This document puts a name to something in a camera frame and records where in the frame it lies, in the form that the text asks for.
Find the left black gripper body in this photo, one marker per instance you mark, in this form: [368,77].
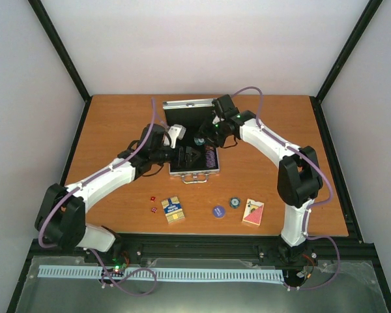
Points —
[158,155]

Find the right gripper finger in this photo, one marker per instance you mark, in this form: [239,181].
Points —
[199,136]
[211,142]

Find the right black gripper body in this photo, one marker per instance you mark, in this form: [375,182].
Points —
[217,129]

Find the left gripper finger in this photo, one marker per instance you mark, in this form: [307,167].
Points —
[188,153]
[186,164]

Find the aluminium poker case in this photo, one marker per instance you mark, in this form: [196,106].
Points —
[191,114]

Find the purple poker chip stack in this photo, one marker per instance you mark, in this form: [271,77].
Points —
[210,158]

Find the teal poker chip stack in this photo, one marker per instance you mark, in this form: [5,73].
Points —
[234,202]
[199,141]

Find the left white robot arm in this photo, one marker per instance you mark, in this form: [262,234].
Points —
[61,219]

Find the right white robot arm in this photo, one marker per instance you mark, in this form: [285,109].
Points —
[299,180]

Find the blue playing card box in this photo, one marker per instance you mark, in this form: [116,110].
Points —
[172,209]

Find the purple dealer button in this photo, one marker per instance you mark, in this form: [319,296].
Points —
[218,211]

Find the red playing card deck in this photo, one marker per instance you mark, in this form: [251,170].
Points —
[253,212]

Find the electronics board with led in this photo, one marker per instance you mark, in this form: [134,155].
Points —
[120,266]

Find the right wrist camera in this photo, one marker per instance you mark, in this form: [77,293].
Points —
[224,107]

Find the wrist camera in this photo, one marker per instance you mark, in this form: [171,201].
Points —
[173,135]
[224,107]

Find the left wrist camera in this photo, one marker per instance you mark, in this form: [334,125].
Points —
[173,135]

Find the right black frame post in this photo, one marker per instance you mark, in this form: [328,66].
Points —
[353,39]

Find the black frame post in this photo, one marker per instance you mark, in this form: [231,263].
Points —
[58,45]
[353,39]

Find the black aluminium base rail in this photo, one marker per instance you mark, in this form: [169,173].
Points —
[262,250]

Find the light blue cable duct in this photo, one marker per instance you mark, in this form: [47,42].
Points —
[270,276]

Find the left black frame post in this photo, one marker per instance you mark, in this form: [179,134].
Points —
[58,45]

